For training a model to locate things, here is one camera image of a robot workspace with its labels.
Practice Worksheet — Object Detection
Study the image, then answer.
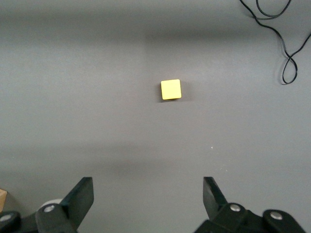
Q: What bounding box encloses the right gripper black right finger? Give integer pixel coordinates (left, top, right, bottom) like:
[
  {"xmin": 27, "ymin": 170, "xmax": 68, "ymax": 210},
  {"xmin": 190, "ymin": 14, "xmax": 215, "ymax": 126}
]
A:
[{"xmin": 194, "ymin": 176, "xmax": 268, "ymax": 233}]

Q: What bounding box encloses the wooden drawer cabinet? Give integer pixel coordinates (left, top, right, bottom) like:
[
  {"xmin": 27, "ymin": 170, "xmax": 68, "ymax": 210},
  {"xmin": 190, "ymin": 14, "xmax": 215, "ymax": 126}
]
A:
[{"xmin": 0, "ymin": 188, "xmax": 8, "ymax": 214}]

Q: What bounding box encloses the loose black cable on table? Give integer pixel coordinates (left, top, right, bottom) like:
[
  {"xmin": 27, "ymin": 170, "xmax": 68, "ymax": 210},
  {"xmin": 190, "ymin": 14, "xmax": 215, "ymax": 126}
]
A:
[{"xmin": 239, "ymin": 0, "xmax": 311, "ymax": 85}]

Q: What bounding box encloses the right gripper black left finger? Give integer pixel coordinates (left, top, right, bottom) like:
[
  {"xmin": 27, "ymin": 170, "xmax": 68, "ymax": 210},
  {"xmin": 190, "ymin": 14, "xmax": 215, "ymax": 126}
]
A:
[{"xmin": 35, "ymin": 176, "xmax": 95, "ymax": 233}]

